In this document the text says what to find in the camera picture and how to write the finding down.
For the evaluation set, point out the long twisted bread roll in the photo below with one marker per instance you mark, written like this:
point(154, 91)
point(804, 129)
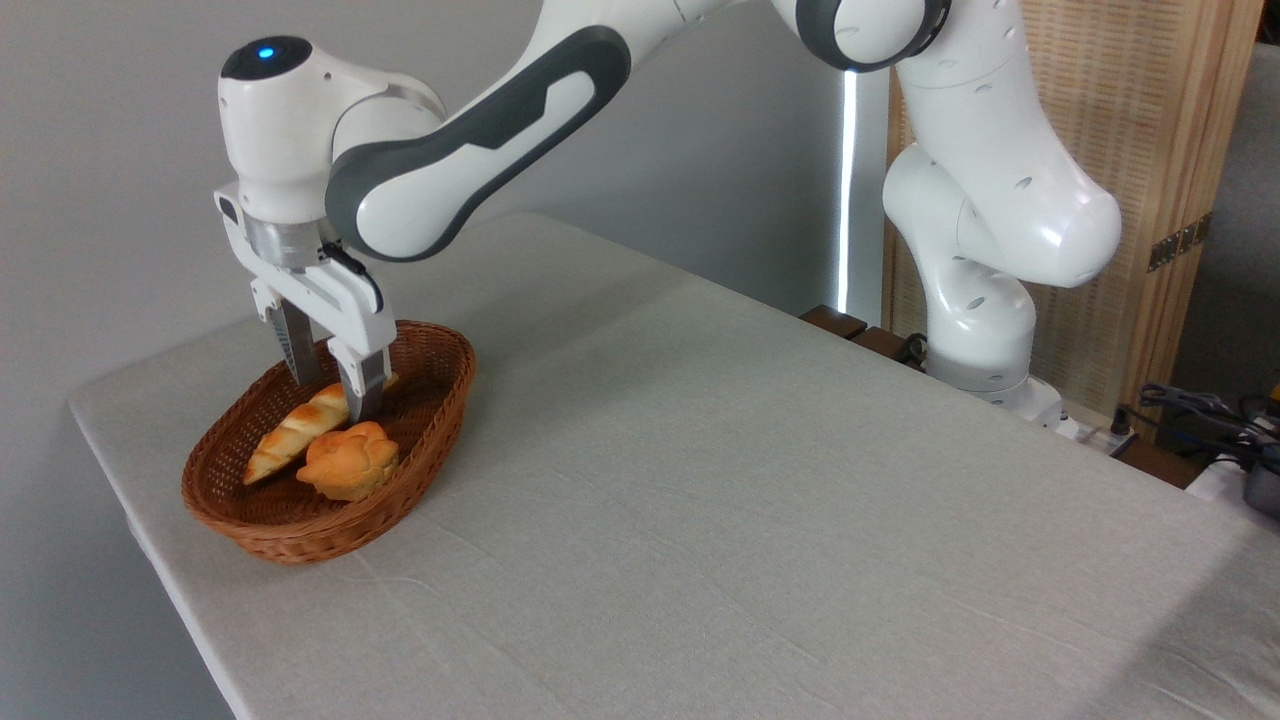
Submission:
point(295, 430)

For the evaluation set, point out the light grey tablecloth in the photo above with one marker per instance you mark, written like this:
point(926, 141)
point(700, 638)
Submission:
point(760, 520)

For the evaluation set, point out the brown wicker basket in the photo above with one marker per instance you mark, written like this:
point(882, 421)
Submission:
point(300, 525)

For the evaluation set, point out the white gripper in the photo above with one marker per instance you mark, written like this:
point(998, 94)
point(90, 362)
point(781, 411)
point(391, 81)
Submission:
point(330, 300)

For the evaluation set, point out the white power strip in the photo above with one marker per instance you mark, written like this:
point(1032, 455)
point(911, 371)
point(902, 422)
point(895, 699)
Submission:
point(1095, 435)

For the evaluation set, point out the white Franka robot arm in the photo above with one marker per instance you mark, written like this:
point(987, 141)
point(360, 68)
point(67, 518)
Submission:
point(1005, 205)

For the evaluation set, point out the metal screen hinge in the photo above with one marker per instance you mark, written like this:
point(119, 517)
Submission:
point(1180, 242)

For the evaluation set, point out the wooden woven folding screen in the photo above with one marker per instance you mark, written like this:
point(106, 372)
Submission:
point(1150, 110)

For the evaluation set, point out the round flower-shaped bread bun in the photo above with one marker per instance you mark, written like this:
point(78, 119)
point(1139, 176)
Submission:
point(350, 462)

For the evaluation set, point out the dark wooden block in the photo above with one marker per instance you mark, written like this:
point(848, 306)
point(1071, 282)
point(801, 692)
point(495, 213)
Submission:
point(833, 321)
point(882, 344)

